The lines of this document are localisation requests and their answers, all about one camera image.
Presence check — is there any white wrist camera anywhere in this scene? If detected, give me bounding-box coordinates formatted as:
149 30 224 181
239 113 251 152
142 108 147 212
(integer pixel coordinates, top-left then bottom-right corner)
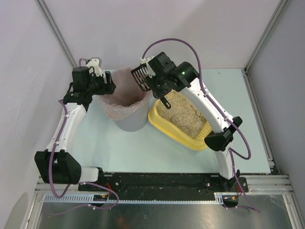
86 57 102 76
140 56 155 78

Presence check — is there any aluminium frame post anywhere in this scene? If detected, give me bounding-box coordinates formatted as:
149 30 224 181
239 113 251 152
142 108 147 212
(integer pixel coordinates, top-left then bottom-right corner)
243 0 289 72
35 0 78 68

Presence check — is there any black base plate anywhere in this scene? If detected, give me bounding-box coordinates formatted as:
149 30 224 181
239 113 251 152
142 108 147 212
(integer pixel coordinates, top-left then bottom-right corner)
78 171 250 201

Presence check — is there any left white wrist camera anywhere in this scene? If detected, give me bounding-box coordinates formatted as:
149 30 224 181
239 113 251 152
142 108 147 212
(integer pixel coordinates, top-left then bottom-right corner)
86 57 102 76

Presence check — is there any yellow litter box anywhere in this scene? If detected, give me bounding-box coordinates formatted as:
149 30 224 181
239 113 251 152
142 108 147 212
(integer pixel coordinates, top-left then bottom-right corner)
148 100 212 151

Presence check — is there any left aluminium frame post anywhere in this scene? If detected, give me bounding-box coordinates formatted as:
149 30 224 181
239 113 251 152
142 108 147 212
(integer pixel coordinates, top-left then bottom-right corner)
35 0 78 68

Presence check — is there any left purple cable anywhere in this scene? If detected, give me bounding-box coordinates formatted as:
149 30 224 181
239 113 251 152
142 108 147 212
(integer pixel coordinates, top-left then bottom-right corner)
49 57 89 198

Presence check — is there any grey slotted cable duct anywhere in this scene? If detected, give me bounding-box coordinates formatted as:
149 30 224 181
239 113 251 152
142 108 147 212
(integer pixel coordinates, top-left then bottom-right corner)
44 193 239 204

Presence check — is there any grey trash bin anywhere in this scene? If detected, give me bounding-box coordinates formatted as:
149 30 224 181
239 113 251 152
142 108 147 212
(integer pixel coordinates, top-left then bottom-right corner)
114 103 149 132

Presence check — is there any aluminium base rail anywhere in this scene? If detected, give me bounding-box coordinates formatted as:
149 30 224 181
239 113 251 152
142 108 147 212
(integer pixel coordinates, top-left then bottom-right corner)
245 175 294 195

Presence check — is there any beige cat litter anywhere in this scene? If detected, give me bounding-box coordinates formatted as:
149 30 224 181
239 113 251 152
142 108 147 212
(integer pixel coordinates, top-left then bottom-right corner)
156 91 206 139

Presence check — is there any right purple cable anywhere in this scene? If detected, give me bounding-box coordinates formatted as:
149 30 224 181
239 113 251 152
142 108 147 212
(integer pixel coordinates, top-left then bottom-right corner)
142 38 251 160

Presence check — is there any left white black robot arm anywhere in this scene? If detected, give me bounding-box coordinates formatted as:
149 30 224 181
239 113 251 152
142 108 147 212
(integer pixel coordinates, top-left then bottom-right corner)
34 66 116 185

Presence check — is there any black slotted litter scoop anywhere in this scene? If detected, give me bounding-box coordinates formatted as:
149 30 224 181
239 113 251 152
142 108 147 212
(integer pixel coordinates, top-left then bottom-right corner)
131 65 172 109

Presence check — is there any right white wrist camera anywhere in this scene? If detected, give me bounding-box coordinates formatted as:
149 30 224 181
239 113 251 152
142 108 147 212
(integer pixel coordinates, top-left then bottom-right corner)
140 56 155 78

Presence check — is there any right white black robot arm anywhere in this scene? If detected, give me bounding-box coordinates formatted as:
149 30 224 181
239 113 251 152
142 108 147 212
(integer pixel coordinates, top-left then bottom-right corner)
141 52 242 179

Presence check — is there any purple cable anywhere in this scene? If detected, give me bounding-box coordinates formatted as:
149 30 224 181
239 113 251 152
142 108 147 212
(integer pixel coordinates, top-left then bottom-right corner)
142 38 251 160
49 57 89 198

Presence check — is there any pink plastic bin liner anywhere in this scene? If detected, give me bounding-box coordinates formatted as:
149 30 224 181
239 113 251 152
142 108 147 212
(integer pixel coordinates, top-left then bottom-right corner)
99 67 152 121

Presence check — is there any right aluminium frame post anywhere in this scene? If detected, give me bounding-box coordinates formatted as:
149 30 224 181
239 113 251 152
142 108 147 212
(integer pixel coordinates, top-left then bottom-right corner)
243 0 289 72

